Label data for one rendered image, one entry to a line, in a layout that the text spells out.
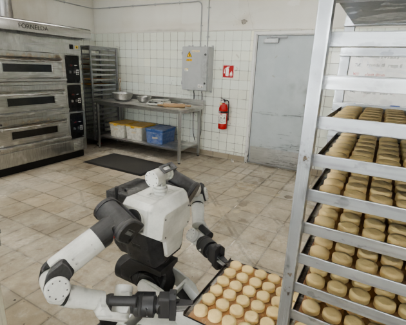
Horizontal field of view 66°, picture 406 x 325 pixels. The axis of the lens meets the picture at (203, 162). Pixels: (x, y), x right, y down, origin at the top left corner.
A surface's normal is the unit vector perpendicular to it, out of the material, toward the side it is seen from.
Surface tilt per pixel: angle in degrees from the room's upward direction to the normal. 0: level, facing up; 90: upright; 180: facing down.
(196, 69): 90
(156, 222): 85
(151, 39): 90
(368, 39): 90
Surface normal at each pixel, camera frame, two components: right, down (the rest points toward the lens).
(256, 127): -0.48, 0.23
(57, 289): 0.57, 0.01
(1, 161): 0.88, 0.14
